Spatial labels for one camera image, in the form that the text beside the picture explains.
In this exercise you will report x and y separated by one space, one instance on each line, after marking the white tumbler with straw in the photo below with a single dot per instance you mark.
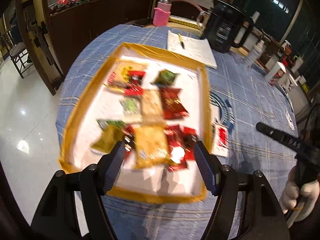
297 64

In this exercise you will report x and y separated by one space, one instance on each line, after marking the dark wooden cabinet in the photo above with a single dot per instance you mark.
72 29

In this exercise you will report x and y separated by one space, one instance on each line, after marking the white gloved right hand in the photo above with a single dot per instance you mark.
299 200

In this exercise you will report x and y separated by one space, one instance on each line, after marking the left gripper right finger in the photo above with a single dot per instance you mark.
219 179

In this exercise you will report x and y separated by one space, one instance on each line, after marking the white notebook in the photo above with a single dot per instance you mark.
198 50

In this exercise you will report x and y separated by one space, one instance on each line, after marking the beige biscuit packet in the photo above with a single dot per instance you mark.
151 106

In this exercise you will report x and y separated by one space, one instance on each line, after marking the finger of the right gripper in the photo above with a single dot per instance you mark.
304 151

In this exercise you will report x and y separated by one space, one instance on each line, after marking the red black candy packet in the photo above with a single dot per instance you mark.
134 87

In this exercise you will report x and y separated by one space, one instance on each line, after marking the black yellow pen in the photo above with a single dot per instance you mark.
181 40

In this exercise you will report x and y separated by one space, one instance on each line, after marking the yellow pastry packet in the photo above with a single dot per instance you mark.
151 146

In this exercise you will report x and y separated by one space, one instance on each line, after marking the black electric kettle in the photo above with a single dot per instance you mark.
222 24

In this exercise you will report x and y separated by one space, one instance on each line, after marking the green gold pea snack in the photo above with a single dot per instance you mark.
112 132

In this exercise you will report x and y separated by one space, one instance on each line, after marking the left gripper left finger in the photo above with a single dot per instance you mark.
99 178

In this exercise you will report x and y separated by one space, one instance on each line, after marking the blue plaid tablecloth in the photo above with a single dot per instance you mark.
251 100

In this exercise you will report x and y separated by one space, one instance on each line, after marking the salted egg cracker packet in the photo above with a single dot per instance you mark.
119 78

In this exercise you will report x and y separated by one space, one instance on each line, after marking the yellow taped foam tray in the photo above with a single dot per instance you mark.
154 184

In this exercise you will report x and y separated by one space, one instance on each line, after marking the dark red round-logo packet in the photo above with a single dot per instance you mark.
181 143

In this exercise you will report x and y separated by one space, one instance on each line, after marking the large red snack packet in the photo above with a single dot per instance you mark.
172 106

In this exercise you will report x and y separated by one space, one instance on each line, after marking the pink sleeved thermos bottle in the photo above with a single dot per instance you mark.
162 13

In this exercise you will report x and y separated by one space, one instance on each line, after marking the patterned paper cup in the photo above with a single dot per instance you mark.
290 83

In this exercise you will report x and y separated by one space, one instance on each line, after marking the white red snack packet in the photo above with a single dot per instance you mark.
220 145

